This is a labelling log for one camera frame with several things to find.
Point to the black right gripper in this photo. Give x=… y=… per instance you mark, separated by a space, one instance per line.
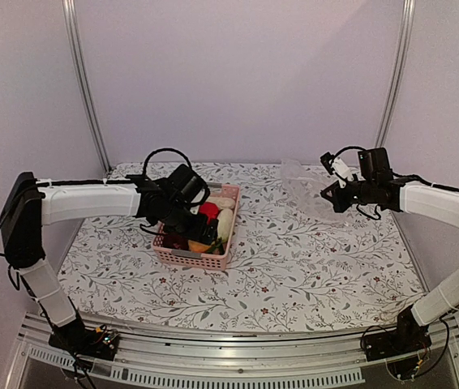
x=340 y=204

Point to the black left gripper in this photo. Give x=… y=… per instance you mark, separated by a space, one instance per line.
x=196 y=232

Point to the clear zip top bag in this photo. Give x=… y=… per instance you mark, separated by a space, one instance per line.
x=303 y=185

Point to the red toy fruit front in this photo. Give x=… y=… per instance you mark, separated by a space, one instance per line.
x=210 y=210

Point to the orange toy fruit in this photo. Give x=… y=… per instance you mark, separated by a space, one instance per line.
x=197 y=247

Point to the pink perforated plastic basket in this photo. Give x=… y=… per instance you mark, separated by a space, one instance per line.
x=217 y=257

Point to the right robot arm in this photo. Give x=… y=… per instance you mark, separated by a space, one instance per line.
x=429 y=214

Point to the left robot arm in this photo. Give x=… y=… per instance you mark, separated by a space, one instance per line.
x=32 y=204

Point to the dark purple toy fruit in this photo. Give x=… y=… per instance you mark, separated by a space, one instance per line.
x=175 y=242

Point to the white toy vegetable rear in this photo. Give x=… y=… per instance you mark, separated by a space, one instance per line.
x=222 y=202

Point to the white toy vegetable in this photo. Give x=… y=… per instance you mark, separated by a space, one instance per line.
x=225 y=223
x=222 y=202

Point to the white toy vegetable front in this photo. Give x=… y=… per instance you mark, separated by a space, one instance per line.
x=225 y=223

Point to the floral patterned table mat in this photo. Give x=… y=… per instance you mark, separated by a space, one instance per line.
x=287 y=271

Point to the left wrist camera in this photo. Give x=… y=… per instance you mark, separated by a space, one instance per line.
x=194 y=209

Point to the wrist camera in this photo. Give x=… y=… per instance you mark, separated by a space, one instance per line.
x=194 y=209
x=336 y=166

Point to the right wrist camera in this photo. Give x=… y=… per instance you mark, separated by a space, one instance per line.
x=336 y=166

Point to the right aluminium frame post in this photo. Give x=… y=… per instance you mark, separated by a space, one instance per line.
x=398 y=69

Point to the aluminium frame post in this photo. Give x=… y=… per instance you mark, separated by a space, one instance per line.
x=77 y=55
x=398 y=69

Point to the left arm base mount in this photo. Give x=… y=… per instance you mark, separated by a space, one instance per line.
x=74 y=338

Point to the aluminium front rail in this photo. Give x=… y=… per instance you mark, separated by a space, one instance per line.
x=155 y=356

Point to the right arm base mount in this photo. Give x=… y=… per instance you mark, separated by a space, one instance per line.
x=380 y=343

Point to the left aluminium frame post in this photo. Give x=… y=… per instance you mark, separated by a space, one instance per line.
x=77 y=55

